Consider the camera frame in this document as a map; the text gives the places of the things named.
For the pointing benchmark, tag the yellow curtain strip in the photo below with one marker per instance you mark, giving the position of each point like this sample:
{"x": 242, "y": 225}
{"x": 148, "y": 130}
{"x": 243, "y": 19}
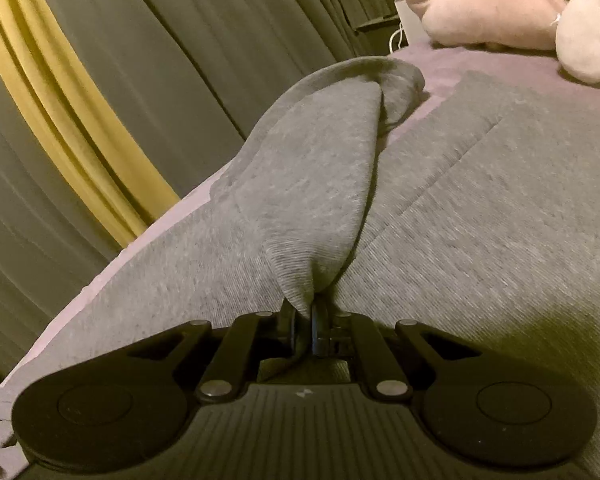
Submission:
{"x": 75, "y": 125}

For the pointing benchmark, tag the green curtain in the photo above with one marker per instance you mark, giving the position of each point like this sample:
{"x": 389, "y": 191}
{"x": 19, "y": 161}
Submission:
{"x": 51, "y": 246}

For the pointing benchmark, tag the white charger box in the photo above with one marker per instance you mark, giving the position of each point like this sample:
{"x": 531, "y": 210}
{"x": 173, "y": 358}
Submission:
{"x": 411, "y": 30}

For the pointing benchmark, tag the pink bed blanket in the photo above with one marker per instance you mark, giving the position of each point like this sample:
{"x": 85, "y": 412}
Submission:
{"x": 443, "y": 68}

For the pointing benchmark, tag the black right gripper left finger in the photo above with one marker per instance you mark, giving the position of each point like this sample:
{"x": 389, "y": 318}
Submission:
{"x": 125, "y": 407}

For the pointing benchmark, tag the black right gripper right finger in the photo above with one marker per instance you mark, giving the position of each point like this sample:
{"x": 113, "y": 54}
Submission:
{"x": 485, "y": 408}

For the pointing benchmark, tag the grey sweatpants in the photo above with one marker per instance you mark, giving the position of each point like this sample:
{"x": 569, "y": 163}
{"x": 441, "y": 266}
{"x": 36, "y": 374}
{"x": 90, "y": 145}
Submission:
{"x": 482, "y": 220}

